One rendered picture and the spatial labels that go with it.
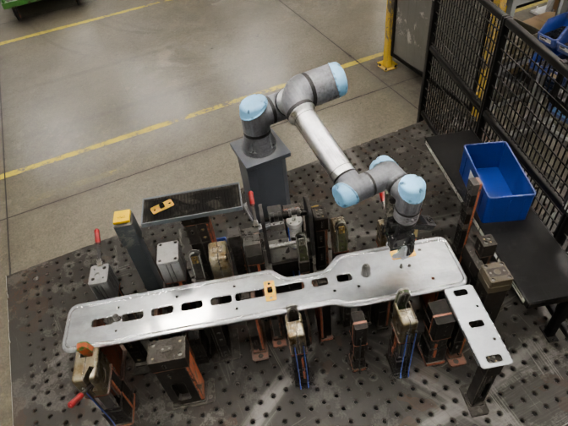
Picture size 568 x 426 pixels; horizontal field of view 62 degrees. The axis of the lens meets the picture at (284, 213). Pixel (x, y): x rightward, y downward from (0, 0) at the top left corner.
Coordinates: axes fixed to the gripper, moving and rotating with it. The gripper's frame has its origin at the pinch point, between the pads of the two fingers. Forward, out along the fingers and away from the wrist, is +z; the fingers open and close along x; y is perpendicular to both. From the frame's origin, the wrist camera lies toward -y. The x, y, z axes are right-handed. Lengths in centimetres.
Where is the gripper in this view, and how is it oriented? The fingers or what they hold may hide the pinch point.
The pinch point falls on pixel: (402, 252)
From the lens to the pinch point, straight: 165.9
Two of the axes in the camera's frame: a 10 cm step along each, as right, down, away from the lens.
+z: 0.5, 6.3, 7.8
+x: 2.6, 7.4, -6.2
